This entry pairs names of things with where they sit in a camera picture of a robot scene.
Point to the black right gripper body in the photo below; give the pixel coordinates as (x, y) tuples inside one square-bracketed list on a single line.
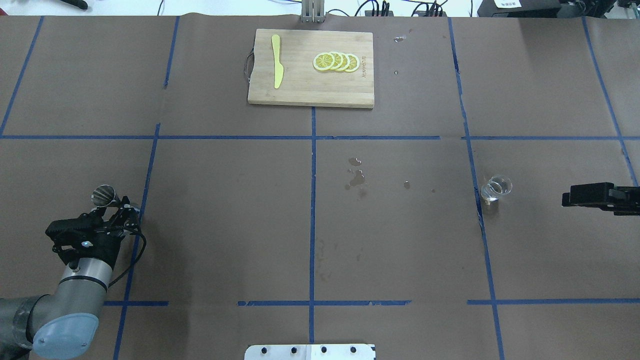
[(631, 200)]

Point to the clear glass cup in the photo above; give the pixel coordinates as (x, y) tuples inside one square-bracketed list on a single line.
[(497, 187)]

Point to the steel double jigger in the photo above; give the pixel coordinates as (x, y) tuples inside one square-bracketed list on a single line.
[(106, 196)]

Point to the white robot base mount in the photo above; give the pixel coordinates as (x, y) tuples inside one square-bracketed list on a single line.
[(332, 351)]

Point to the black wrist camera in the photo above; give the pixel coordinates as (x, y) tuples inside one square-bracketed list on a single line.
[(75, 233), (590, 195)]

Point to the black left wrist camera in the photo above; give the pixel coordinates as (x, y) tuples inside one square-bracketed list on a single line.
[(75, 233)]

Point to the aluminium frame post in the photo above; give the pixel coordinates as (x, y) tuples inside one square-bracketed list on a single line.
[(313, 11)]

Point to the bamboo cutting board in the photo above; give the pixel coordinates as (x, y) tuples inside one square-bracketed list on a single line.
[(302, 84)]

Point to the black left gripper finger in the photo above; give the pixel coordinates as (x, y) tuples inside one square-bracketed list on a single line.
[(100, 209), (127, 219)]

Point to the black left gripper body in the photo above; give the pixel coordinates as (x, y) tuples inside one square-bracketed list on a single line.
[(107, 247)]

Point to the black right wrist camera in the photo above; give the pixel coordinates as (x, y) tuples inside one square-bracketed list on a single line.
[(590, 195)]

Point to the yellow plastic knife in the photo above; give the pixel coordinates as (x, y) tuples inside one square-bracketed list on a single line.
[(275, 41)]

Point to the brown paper table cover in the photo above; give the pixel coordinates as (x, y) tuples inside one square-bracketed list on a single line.
[(280, 225)]

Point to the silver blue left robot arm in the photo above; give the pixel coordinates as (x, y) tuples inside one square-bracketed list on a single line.
[(62, 326)]

